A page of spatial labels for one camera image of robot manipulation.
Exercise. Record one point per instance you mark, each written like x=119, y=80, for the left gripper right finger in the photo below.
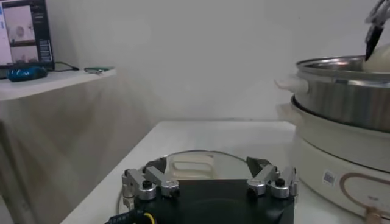
x=268, y=178

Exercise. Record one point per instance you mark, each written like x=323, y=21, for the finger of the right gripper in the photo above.
x=374, y=36

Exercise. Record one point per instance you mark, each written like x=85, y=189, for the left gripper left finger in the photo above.
x=146, y=182

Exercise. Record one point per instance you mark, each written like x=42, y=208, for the white steamed baozi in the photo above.
x=381, y=61

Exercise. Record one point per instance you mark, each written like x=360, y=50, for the round glass pot lid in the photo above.
x=207, y=164

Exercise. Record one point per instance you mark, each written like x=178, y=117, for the steel steamer pot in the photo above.
x=320, y=143

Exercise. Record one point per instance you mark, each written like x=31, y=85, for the perforated steel steamer basket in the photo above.
x=341, y=103

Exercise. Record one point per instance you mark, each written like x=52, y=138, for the green and grey tool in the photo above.
x=100, y=69

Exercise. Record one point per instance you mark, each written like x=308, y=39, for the white side table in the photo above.
x=61, y=82

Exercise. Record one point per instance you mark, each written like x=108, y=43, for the blue computer mouse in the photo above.
x=27, y=73

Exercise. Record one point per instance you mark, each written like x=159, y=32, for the black framed monitor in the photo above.
x=36, y=30

